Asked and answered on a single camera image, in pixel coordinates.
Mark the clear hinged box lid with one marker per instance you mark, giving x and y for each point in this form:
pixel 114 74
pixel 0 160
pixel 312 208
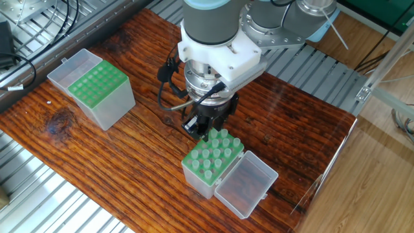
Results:
pixel 246 188
pixel 68 71

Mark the translucent tip box green rack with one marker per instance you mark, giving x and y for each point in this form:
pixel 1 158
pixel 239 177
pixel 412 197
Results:
pixel 107 103
pixel 197 178

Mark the aluminium frame corner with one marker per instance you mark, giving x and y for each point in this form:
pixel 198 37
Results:
pixel 381 81

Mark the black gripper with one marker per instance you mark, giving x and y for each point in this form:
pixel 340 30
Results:
pixel 210 105

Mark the glossy wooden board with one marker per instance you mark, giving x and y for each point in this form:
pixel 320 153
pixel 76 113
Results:
pixel 162 129

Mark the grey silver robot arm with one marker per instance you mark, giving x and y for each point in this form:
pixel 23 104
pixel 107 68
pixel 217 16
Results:
pixel 213 26

